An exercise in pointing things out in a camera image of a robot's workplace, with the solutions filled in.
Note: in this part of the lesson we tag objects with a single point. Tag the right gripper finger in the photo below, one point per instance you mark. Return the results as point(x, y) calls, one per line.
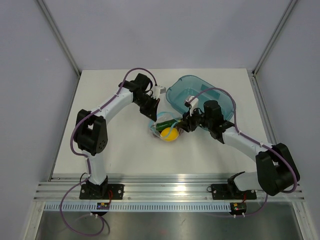
point(189, 119)
point(189, 128)

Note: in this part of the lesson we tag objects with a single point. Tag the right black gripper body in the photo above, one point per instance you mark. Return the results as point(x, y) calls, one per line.
point(202, 120)

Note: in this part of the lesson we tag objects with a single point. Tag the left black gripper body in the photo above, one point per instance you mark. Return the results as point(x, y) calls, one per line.
point(147, 104)

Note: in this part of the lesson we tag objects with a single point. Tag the yellow lemon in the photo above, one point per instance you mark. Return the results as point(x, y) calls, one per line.
point(169, 134)

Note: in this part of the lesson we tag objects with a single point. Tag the clear zip top bag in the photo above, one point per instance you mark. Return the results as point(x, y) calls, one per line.
point(164, 116)

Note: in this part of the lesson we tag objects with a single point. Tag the green cucumber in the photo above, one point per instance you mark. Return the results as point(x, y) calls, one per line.
point(165, 124)

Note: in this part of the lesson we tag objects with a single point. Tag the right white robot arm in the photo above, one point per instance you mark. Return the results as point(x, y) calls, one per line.
point(275, 172)

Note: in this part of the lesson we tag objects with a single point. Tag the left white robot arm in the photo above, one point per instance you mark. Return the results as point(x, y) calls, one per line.
point(90, 132)

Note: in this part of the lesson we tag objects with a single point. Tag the teal plastic tray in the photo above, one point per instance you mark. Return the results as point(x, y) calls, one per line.
point(191, 85)

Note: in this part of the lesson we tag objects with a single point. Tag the right small circuit board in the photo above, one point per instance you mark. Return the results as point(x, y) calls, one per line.
point(238, 208)

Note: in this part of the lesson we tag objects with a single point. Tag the small circuit board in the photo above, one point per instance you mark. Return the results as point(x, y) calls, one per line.
point(103, 206)
point(238, 208)

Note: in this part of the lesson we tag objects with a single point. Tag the left small circuit board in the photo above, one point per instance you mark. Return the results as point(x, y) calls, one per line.
point(103, 206)

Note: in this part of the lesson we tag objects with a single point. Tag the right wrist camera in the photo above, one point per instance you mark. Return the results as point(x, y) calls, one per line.
point(192, 103)

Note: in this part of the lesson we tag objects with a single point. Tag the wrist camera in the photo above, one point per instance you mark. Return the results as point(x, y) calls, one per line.
point(157, 91)
point(192, 103)

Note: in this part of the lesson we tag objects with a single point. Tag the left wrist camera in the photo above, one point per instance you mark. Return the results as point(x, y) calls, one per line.
point(157, 91)

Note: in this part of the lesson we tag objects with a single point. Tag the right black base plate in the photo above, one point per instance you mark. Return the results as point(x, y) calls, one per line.
point(226, 191)

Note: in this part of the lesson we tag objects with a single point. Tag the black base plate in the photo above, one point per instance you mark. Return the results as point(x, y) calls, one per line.
point(117, 191)
point(226, 191)

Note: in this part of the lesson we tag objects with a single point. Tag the right aluminium frame post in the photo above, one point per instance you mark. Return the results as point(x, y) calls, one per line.
point(275, 35)

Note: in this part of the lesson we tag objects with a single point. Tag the aluminium frame post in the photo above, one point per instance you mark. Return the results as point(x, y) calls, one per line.
point(275, 35)
point(58, 36)

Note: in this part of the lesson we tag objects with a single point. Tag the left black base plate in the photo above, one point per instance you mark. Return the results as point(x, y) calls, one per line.
point(117, 191)

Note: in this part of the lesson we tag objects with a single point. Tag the left aluminium frame post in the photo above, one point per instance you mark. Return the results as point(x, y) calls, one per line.
point(58, 36)

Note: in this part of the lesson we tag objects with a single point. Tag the white slotted cable duct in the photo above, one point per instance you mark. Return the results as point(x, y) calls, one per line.
point(212, 207)

